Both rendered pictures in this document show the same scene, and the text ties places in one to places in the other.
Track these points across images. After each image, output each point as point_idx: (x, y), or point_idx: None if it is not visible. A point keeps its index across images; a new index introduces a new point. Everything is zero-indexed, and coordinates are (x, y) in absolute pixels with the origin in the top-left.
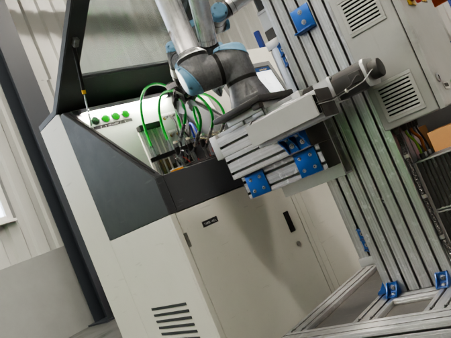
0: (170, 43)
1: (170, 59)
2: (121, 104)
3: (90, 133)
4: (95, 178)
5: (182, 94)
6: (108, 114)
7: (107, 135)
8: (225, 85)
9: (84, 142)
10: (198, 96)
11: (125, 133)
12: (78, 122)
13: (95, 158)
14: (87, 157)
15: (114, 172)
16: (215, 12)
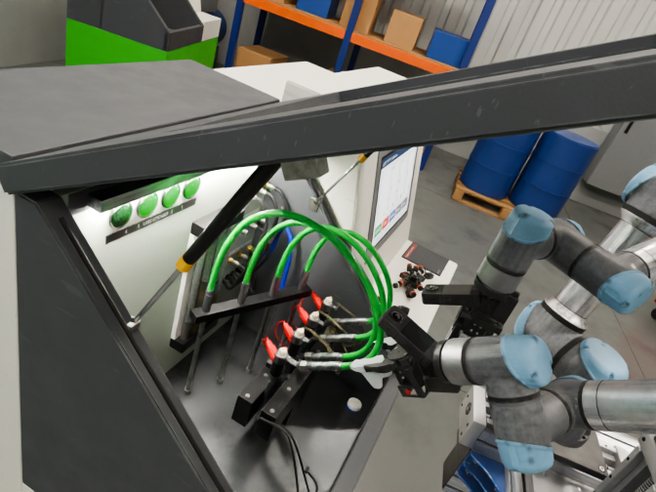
0: (538, 363)
1: (477, 342)
2: (199, 176)
3: (135, 368)
4: (65, 413)
5: (421, 394)
6: (156, 192)
7: (130, 251)
8: (378, 184)
9: (87, 348)
10: (380, 283)
11: (169, 237)
12: (94, 286)
13: (103, 405)
14: (69, 369)
15: (154, 486)
16: (632, 304)
